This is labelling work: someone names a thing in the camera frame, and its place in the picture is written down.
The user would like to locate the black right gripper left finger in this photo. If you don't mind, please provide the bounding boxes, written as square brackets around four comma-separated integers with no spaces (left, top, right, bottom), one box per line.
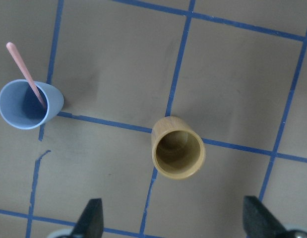
[71,198,104,238]

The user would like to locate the light blue plastic cup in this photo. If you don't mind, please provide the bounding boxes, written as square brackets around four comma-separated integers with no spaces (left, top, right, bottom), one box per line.
[0,79,64,130]

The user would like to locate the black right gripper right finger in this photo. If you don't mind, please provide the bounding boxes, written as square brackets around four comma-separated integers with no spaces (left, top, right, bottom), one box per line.
[243,196,287,238]

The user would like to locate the bamboo chopstick holder cup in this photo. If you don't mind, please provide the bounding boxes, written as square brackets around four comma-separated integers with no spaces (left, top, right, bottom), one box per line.
[151,116,206,180]

